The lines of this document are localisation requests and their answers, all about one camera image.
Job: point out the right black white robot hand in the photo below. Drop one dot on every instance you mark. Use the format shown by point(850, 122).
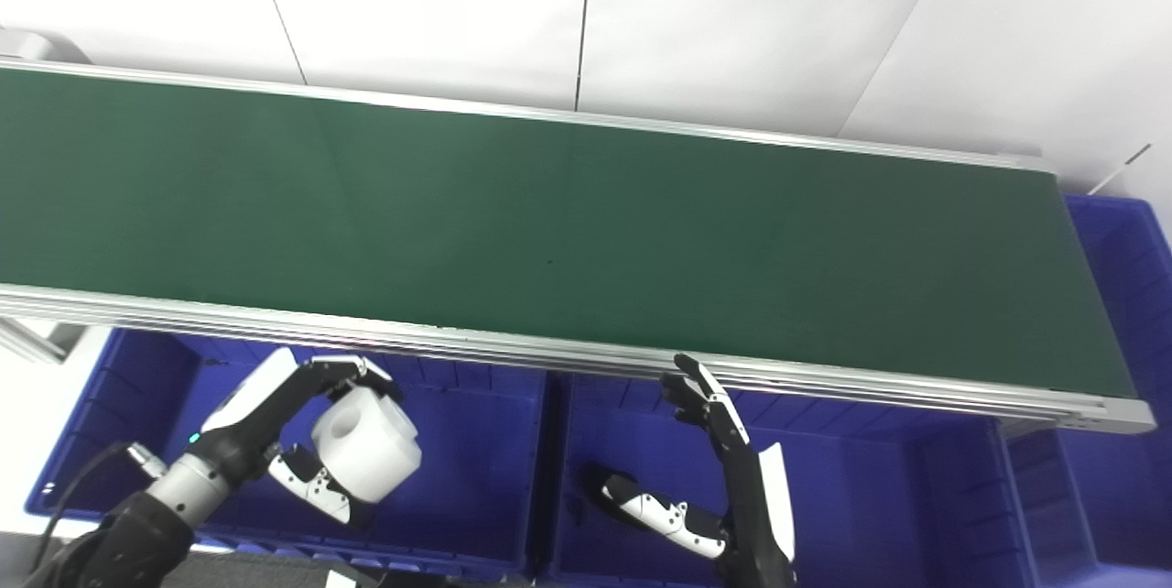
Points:
point(751, 515)

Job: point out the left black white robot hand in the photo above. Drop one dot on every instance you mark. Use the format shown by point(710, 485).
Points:
point(243, 405)

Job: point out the white hexagonal plastic part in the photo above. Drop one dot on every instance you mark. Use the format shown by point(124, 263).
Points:
point(375, 451)

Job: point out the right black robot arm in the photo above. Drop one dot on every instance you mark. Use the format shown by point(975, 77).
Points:
point(760, 581)

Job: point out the blue plastic bin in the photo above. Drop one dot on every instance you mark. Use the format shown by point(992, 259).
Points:
point(870, 496)
point(1117, 478)
point(467, 478)

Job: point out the green conveyor belt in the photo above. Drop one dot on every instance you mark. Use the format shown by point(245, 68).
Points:
point(595, 240)
point(641, 364)

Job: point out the aluminium conveyor support leg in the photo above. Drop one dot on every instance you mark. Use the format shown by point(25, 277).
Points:
point(27, 341)

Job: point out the grey conveyor motor housing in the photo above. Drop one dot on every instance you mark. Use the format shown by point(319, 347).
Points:
point(37, 48)

